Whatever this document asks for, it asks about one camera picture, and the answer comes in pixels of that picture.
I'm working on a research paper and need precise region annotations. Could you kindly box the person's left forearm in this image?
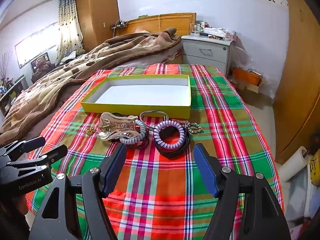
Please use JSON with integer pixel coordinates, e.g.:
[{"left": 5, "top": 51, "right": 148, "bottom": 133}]
[{"left": 0, "top": 195, "right": 33, "bottom": 240}]

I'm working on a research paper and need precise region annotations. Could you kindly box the black beaded hair tie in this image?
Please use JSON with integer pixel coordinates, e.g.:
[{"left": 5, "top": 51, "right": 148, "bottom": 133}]
[{"left": 139, "top": 109, "right": 169, "bottom": 124}]

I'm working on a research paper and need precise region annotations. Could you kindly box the brown beaded bracelet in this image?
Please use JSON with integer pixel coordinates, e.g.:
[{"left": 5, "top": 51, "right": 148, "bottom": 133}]
[{"left": 125, "top": 136, "right": 151, "bottom": 150}]

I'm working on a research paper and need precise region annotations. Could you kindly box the grey nightstand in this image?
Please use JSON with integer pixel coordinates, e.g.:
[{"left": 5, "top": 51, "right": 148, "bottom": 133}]
[{"left": 181, "top": 34, "right": 234, "bottom": 78}]

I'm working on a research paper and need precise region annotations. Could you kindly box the wooden wardrobe with star marks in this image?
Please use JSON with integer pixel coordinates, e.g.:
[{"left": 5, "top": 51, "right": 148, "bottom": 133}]
[{"left": 75, "top": 0, "right": 120, "bottom": 52}]

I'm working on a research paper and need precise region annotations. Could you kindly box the wooden headboard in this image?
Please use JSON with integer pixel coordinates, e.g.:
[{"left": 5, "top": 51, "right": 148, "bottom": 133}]
[{"left": 114, "top": 12, "right": 197, "bottom": 37}]

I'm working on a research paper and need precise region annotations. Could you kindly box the plaid cloth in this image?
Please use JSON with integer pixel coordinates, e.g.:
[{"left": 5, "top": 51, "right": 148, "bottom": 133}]
[{"left": 25, "top": 64, "right": 285, "bottom": 240}]

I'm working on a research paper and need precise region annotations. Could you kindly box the paper towel roll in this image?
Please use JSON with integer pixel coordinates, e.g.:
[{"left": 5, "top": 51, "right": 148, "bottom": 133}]
[{"left": 281, "top": 146, "right": 309, "bottom": 182}]

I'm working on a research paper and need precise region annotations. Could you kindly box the brown patterned blanket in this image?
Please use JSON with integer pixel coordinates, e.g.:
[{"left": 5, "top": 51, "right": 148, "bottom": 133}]
[{"left": 0, "top": 27, "right": 183, "bottom": 145}]

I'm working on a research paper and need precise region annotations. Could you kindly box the light blue spiral hair tie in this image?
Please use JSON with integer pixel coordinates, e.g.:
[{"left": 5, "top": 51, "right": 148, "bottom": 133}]
[{"left": 120, "top": 120, "right": 147, "bottom": 145}]

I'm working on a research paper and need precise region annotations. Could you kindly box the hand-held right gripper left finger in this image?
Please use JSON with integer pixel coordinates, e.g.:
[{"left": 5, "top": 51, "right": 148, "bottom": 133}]
[{"left": 28, "top": 143, "right": 128, "bottom": 240}]

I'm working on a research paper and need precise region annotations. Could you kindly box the black wristband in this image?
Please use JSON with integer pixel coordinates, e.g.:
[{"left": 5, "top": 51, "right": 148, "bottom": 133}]
[{"left": 154, "top": 126, "right": 192, "bottom": 158}]

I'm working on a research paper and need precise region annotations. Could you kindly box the shelf with bottles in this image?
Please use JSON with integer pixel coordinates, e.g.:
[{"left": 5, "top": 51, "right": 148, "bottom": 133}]
[{"left": 0, "top": 75, "right": 25, "bottom": 117}]

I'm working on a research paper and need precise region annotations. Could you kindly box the pile of plastic packets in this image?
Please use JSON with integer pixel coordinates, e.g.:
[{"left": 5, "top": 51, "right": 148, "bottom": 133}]
[{"left": 200, "top": 21, "right": 237, "bottom": 42}]

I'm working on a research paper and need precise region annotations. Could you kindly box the orange box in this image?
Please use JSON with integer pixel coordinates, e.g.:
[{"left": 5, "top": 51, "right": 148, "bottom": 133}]
[{"left": 232, "top": 66, "right": 263, "bottom": 87}]

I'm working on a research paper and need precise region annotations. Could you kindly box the white tray with green rim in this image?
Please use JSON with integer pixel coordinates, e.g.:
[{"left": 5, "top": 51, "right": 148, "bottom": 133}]
[{"left": 80, "top": 74, "right": 192, "bottom": 119}]

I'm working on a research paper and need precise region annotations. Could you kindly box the window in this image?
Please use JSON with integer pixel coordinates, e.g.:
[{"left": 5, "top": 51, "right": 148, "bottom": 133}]
[{"left": 14, "top": 22, "right": 59, "bottom": 69}]

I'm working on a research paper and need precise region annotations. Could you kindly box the clear glass cup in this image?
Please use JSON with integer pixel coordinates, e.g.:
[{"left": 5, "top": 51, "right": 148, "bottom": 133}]
[{"left": 190, "top": 23, "right": 202, "bottom": 36}]

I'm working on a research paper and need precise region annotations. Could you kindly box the purple spiral hair tie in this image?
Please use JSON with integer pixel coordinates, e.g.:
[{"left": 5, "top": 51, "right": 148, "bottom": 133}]
[{"left": 153, "top": 121, "right": 186, "bottom": 152}]

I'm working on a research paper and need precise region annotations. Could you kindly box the spotted curtain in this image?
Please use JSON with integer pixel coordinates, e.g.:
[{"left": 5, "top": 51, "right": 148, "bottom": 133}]
[{"left": 56, "top": 0, "right": 84, "bottom": 65}]

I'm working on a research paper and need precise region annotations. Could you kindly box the power strip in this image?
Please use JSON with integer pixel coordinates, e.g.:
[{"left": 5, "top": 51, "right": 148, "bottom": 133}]
[{"left": 111, "top": 20, "right": 129, "bottom": 29}]

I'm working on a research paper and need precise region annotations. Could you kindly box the clear hair claw clip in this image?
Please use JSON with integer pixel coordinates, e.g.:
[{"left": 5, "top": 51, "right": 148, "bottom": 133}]
[{"left": 98, "top": 112, "right": 138, "bottom": 140}]

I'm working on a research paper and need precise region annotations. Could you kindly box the brown plush bear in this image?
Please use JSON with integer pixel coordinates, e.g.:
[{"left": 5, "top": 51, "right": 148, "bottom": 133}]
[{"left": 30, "top": 52, "right": 54, "bottom": 77}]

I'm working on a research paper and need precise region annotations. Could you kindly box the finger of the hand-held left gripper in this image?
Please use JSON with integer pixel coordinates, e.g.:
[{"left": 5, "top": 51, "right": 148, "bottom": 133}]
[
  {"left": 0, "top": 136, "right": 46, "bottom": 156},
  {"left": 7, "top": 144, "right": 68, "bottom": 172}
]

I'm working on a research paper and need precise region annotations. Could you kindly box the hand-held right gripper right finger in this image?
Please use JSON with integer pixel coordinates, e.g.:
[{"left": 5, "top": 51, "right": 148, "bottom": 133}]
[{"left": 193, "top": 143, "right": 292, "bottom": 240}]

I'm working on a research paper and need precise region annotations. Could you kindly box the yellow bag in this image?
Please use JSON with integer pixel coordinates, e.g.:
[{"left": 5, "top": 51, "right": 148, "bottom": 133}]
[{"left": 309, "top": 152, "right": 320, "bottom": 188}]

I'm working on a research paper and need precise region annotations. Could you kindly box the large wooden wardrobe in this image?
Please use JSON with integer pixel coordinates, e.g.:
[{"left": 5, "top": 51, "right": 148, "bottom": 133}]
[{"left": 272, "top": 0, "right": 320, "bottom": 165}]

